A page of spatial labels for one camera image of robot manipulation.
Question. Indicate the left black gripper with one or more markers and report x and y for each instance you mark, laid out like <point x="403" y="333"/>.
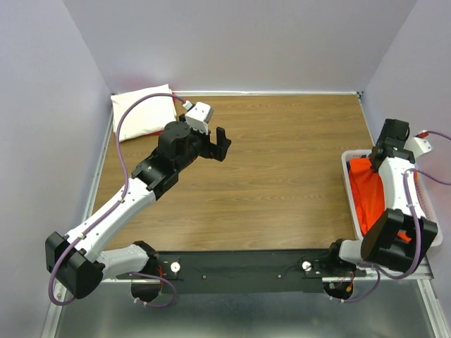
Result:
<point x="213" y="151"/>

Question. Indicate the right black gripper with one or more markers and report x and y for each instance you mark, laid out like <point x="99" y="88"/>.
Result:
<point x="373" y="165"/>

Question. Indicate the orange t shirt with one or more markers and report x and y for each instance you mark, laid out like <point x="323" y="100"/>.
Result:
<point x="367" y="193"/>

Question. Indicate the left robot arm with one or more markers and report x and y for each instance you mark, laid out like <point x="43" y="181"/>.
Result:
<point x="78" y="259"/>

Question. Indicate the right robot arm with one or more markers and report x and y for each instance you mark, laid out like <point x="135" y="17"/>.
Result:
<point x="402" y="234"/>

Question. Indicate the white plastic basket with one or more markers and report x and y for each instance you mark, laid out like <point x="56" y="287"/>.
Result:
<point x="346" y="156"/>

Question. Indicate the folded red t shirt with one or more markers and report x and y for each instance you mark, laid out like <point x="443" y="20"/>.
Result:
<point x="156" y="133"/>

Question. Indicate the folded white t shirt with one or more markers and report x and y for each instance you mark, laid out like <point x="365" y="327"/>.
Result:
<point x="133" y="125"/>

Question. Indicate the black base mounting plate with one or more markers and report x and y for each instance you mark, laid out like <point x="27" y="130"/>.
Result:
<point x="239" y="272"/>

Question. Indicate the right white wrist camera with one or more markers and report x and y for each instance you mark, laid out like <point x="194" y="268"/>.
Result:
<point x="418" y="146"/>

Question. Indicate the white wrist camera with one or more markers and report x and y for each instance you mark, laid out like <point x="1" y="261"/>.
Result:
<point x="198" y="116"/>
<point x="418" y="146"/>

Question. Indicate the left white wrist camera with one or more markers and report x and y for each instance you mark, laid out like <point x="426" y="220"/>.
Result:
<point x="198" y="116"/>

